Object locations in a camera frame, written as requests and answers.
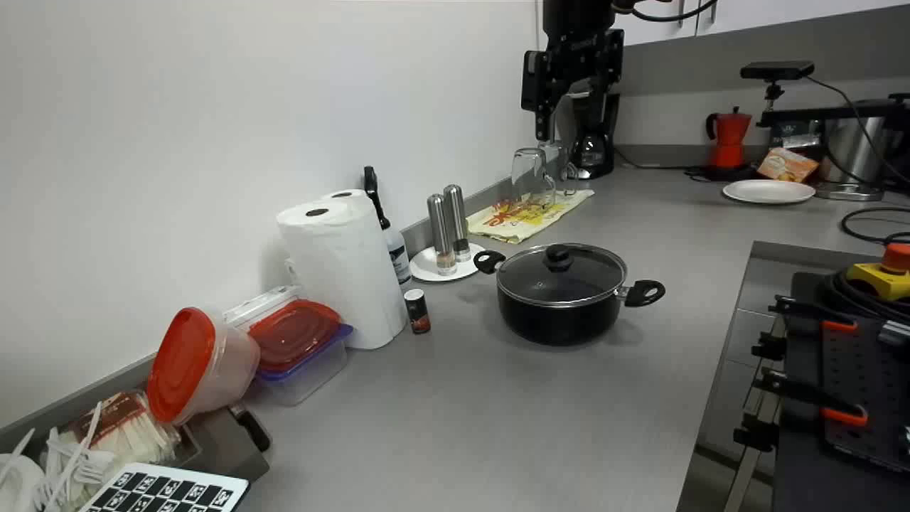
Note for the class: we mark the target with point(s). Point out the grey tray with plastic cutlery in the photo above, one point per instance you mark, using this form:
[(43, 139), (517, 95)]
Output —
[(114, 442)]

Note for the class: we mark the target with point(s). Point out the small dark spice bottle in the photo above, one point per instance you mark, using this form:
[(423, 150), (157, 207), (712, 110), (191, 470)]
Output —
[(416, 315)]

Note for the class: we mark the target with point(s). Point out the printed yellow red dish towel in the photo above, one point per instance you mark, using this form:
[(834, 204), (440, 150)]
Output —
[(530, 214)]

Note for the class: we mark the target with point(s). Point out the yellow emergency stop button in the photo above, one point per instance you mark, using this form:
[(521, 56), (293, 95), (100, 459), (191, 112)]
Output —
[(886, 271)]

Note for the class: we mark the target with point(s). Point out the white paper towel roll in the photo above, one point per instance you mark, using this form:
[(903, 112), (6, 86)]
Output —
[(348, 194), (346, 274)]

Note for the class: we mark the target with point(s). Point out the clear container with purple rim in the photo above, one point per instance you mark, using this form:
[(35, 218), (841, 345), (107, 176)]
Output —
[(308, 375)]

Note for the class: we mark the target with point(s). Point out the clear drinking glass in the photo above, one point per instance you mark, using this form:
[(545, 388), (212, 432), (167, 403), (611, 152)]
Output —
[(527, 164)]

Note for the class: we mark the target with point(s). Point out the stainless steel pot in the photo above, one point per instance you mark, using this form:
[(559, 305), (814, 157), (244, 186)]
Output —
[(858, 146)]

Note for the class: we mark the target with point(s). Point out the black camera on stand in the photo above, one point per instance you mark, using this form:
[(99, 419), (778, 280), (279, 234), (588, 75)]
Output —
[(778, 73)]

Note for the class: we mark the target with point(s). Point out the black cooking pot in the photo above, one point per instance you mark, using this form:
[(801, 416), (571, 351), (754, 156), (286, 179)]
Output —
[(559, 326)]

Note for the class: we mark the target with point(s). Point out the clear container with red lid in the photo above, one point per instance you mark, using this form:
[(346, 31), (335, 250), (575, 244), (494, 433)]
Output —
[(293, 331)]

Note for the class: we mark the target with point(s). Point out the steel pepper mill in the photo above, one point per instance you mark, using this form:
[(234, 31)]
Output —
[(458, 218), (440, 228)]

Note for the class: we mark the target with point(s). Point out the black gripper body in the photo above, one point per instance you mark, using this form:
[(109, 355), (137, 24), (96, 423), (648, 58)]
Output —
[(578, 66)]

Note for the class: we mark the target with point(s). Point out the small round white plate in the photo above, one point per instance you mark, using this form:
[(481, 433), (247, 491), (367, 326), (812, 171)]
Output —
[(430, 271)]

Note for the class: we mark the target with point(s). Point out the white dinner plate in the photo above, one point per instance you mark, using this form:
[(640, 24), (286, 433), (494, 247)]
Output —
[(770, 191)]

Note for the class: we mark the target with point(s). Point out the red moka pot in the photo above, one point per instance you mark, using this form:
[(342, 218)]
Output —
[(729, 143)]

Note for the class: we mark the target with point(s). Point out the clear tub with orange lid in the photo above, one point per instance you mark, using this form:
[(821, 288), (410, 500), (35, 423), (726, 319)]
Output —
[(195, 366)]

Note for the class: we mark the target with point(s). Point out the spray bottle with black nozzle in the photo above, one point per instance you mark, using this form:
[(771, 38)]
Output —
[(390, 244)]

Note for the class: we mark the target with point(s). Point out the orange snack packet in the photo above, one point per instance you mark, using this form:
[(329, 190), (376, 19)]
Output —
[(785, 166)]

